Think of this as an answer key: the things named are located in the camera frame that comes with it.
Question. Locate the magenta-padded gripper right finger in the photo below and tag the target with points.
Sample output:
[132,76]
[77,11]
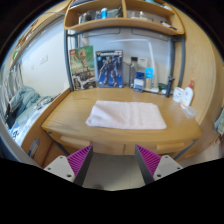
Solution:
[166,165]

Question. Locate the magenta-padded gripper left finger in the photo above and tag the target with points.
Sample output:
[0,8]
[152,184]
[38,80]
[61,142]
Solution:
[60,166]

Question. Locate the pale pink towel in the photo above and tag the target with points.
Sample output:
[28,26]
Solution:
[126,115]

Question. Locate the wooden desk drawer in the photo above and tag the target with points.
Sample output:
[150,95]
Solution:
[170,146]

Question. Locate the clear plastic container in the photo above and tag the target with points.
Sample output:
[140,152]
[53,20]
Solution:
[190,112]

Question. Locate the bed with grey-green bedding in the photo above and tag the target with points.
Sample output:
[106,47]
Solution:
[25,106]

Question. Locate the white red-capped lotion bottle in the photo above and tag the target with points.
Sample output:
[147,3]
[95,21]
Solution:
[187,96]

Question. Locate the black flask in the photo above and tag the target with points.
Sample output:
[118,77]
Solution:
[169,87]

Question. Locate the small dark blue box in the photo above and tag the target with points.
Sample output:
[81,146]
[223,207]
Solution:
[139,83]

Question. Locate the light blue carton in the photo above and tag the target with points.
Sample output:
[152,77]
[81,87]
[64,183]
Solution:
[149,76]

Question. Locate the clear bottle with black cap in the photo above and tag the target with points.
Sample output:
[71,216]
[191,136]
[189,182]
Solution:
[133,71]

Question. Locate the green tree figure toy box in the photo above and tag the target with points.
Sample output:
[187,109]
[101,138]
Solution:
[81,68]

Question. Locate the white box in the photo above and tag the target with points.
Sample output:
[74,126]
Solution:
[143,63]

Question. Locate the blue robot model kit box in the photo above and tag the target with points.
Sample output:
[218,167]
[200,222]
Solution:
[109,69]

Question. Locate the wooden shelf unit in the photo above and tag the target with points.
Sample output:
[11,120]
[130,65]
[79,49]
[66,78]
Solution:
[123,23]

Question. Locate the dark metal shelf frame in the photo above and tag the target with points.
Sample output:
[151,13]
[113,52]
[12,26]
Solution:
[67,60]

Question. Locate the white wall switch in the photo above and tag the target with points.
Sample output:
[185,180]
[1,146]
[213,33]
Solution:
[44,60]

